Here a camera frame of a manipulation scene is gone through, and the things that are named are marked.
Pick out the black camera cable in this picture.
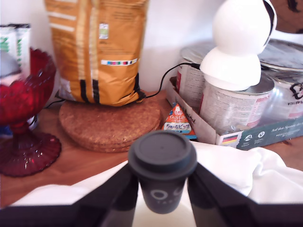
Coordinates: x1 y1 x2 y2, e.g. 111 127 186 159
44 62 202 109

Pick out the grey cup-shaped coffee capsule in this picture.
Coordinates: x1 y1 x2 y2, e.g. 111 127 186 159
128 130 198 215

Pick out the cork globe with black continents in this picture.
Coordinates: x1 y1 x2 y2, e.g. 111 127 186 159
269 0 303 34

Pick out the red glass footed bowl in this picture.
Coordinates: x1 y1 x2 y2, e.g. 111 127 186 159
0 48 62 178

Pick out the white dome security camera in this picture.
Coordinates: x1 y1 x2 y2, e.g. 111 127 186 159
199 0 278 91

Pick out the silver can with black logo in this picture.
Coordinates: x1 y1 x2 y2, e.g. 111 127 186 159
259 70 303 126

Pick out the white cloth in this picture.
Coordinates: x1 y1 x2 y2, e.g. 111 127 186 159
11 140 303 207

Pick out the green white cardboard can tray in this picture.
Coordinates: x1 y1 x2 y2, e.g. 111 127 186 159
165 76 303 151

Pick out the white green sachet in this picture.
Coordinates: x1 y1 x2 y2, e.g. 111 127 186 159
14 23 32 76
0 25 18 77

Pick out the yellow coffee bag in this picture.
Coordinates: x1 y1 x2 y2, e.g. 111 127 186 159
45 0 150 107

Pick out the orange triangular snack packet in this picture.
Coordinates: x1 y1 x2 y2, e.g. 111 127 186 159
161 103 197 140

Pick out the round cork trivet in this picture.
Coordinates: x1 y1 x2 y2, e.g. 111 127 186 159
62 122 161 154
58 94 162 147

